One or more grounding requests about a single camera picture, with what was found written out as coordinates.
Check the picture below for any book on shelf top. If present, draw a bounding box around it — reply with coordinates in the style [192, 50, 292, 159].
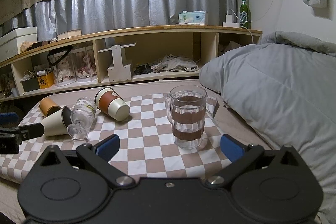
[57, 29, 82, 40]

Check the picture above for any black cables bundle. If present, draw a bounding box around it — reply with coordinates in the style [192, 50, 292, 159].
[134, 63, 155, 75]

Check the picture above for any large white box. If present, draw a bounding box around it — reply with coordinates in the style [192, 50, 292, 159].
[0, 27, 38, 63]

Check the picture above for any green glass bottle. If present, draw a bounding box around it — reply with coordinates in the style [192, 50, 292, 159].
[239, 0, 252, 30]

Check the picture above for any orange paper cup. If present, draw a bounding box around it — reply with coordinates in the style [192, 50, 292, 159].
[39, 97, 63, 118]

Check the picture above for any wooden shelf unit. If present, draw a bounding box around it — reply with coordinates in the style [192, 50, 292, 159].
[0, 25, 263, 103]

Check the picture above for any brown sleeved paper cup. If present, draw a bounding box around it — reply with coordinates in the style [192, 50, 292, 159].
[94, 87, 131, 121]

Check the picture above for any dark green box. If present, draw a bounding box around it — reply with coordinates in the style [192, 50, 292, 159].
[21, 77, 40, 92]

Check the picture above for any checkered cloth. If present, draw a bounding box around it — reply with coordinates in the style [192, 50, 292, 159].
[0, 91, 229, 185]

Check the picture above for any doll in clear case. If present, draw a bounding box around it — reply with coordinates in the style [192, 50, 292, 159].
[72, 46, 99, 83]
[53, 52, 77, 87]

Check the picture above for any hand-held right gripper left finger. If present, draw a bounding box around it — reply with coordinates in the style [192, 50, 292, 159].
[38, 134, 134, 186]

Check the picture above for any grey duvet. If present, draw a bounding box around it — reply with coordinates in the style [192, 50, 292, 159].
[199, 31, 336, 224]

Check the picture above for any dark brown small box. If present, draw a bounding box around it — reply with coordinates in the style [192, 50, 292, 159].
[33, 40, 51, 49]

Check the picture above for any white wooden stand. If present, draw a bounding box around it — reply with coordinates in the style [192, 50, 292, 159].
[98, 42, 137, 82]

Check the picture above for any glass mug with brown bands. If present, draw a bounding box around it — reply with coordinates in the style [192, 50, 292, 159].
[165, 85, 208, 150]

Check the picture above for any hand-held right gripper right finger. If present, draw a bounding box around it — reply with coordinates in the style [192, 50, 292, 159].
[205, 134, 305, 186]

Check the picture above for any pile of grey clothes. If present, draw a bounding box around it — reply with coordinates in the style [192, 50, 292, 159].
[157, 54, 200, 73]

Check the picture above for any tissue box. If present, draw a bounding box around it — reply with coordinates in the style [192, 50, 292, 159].
[178, 11, 209, 25]

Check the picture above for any ribbed stemmed glass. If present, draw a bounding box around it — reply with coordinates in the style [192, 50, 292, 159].
[67, 98, 97, 140]

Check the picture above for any cream paper cup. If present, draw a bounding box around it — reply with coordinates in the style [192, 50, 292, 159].
[41, 106, 72, 137]

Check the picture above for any yellow box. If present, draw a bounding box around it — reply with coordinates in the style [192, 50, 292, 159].
[37, 72, 55, 89]

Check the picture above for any grey curtain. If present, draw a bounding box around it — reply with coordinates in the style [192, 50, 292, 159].
[0, 0, 238, 42]

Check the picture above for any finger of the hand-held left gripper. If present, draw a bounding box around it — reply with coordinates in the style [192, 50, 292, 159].
[0, 122, 46, 141]
[0, 113, 19, 124]

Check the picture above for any white charging cable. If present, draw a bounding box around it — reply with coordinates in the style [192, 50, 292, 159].
[228, 8, 255, 45]

